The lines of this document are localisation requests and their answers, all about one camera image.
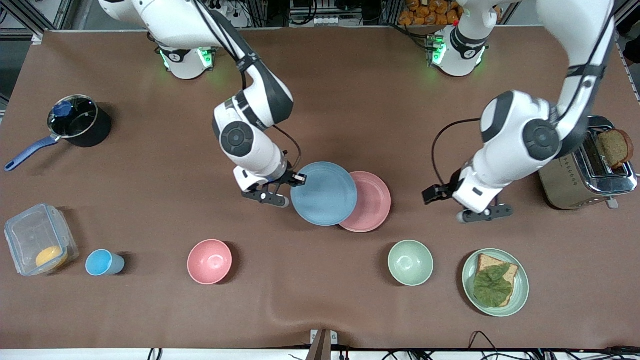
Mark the green plate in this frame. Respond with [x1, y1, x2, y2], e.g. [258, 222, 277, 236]
[461, 248, 530, 318]

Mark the pink bowl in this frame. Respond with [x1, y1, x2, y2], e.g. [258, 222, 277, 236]
[187, 239, 233, 286]

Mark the pink plate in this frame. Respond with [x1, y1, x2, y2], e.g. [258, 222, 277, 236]
[339, 171, 392, 234]

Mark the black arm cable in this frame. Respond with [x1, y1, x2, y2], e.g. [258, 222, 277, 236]
[432, 0, 617, 187]
[192, 0, 304, 173]

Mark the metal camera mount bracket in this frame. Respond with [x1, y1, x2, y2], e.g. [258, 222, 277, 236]
[306, 329, 339, 360]

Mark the glass lid blue knob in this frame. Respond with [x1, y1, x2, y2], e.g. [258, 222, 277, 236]
[48, 95, 98, 139]

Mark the brown bread slice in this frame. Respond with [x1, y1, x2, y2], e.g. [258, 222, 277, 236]
[475, 253, 520, 307]

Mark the green lettuce leaf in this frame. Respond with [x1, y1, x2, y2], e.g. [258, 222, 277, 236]
[473, 263, 514, 308]

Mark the blue plastic cup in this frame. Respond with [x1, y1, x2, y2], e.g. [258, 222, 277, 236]
[85, 249, 126, 277]

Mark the clear plastic food container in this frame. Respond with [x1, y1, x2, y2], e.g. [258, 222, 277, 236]
[4, 203, 80, 277]

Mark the black looped cable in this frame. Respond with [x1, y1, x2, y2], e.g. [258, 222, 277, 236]
[467, 330, 506, 360]

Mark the blue plate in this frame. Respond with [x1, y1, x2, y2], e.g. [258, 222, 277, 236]
[290, 161, 359, 227]

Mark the beige chrome toaster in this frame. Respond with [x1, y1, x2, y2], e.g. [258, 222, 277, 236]
[538, 116, 639, 211]

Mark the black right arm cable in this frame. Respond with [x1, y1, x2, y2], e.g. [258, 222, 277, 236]
[192, 0, 304, 173]

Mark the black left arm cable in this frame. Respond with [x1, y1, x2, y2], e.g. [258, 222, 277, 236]
[432, 0, 617, 187]

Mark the green bowl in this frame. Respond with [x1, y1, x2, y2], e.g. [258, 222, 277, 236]
[387, 240, 434, 287]

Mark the brown table cover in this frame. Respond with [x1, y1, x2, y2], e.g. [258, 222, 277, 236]
[0, 27, 640, 351]

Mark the dark toast slice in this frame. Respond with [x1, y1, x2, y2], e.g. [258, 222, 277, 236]
[598, 128, 635, 170]

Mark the bag of orange buns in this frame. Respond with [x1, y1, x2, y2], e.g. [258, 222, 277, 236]
[398, 0, 461, 27]

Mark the white power strip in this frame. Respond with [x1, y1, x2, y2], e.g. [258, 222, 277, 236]
[200, 0, 251, 28]

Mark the black saucepan blue handle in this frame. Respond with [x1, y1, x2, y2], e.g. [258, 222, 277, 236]
[4, 95, 112, 172]

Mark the aluminium frame profile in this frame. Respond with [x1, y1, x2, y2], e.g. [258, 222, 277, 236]
[20, 0, 76, 35]

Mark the yellow round food piece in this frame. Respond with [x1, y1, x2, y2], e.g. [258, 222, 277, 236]
[35, 245, 69, 269]

